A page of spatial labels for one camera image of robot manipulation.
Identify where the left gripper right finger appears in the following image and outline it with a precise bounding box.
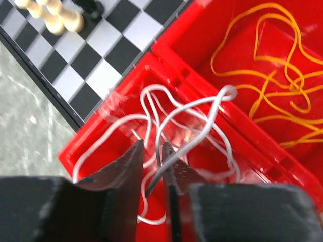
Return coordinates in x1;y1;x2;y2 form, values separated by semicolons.
161;142;323;242

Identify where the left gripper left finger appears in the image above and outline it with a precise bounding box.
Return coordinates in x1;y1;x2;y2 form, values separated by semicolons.
1;140;144;241

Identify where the white cable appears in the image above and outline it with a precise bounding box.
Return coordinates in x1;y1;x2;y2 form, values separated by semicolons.
72;84;242;226

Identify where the red three-compartment bin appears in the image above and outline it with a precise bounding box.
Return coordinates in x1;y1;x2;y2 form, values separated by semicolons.
57;0;323;242

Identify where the yellow cable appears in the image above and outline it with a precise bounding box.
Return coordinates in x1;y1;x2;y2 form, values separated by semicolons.
210;2;323;149

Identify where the black white chessboard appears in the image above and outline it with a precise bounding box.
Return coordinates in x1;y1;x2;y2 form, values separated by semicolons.
1;0;190;130

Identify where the cream chess piece tall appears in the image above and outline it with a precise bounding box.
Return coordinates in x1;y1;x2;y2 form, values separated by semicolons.
14;0;65;35

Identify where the cream chess piece short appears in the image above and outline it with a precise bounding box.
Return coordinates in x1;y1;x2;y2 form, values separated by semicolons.
37;0;84;32

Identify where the black chess piece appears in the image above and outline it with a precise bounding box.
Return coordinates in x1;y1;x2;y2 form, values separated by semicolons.
72;0;104;20

